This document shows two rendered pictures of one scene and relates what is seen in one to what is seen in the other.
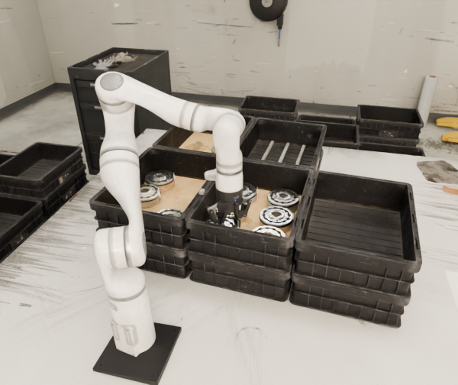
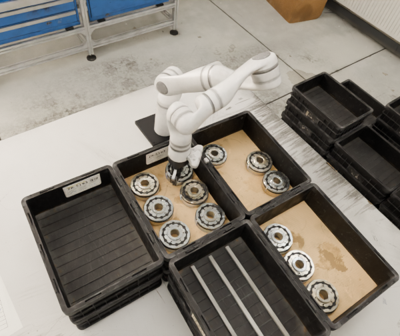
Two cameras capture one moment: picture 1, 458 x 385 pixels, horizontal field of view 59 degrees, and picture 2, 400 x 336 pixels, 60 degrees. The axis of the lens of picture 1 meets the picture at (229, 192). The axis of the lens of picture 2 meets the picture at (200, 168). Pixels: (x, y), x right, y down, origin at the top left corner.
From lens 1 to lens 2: 1.56 m
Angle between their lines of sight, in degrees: 81
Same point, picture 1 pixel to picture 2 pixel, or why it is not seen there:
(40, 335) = not seen: hidden behind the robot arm
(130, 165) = (199, 74)
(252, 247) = (141, 163)
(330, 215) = (130, 257)
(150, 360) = (147, 125)
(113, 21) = not seen: outside the picture
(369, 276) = (59, 198)
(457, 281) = (9, 319)
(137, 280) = (160, 98)
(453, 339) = (3, 252)
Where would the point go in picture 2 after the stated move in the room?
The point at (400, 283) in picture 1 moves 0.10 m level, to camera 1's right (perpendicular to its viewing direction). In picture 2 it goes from (37, 208) to (9, 228)
